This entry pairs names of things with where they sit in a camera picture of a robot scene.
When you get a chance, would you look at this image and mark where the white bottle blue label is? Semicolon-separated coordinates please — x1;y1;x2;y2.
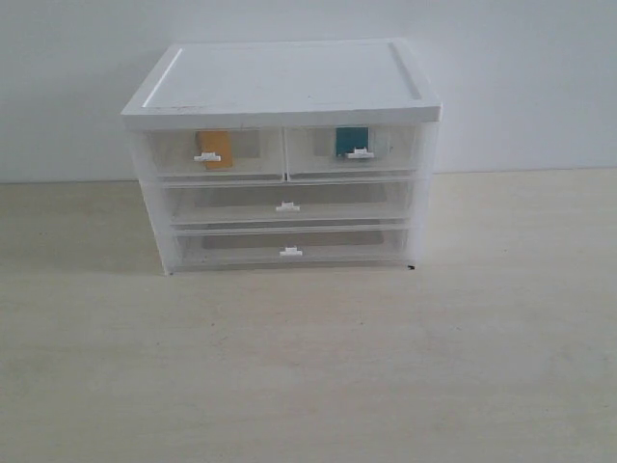
335;126;390;160

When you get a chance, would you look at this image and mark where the yellow cheese block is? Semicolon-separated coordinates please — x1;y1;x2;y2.
194;130;233;170

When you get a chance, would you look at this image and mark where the white plastic drawer cabinet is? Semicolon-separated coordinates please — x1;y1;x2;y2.
121;39;442;275

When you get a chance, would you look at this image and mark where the clear bottom wide drawer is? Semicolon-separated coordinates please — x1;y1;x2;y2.
177;228;410;265

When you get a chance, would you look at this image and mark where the clear wide drawer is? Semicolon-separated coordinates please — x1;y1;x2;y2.
177;228;410;265
163;181;414;226

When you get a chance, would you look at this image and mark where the clear middle wide drawer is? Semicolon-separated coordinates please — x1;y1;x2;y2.
163;181;414;226

